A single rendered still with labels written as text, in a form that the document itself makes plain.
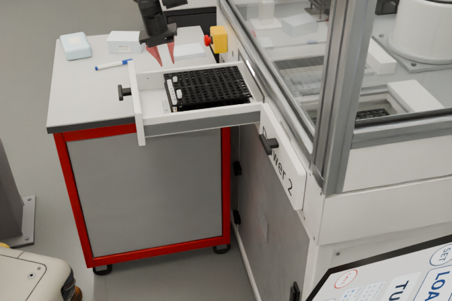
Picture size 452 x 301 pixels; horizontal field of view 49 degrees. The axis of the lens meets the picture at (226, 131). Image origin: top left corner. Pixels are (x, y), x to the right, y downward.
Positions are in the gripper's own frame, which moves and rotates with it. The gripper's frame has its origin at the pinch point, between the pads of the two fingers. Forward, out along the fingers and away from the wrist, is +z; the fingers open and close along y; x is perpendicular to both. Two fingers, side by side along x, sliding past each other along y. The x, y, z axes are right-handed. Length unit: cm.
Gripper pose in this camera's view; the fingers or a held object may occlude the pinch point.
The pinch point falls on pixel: (167, 62)
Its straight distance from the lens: 139.0
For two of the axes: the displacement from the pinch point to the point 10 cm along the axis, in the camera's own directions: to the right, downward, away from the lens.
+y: 9.7, -2.2, -0.5
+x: -0.8, -5.4, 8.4
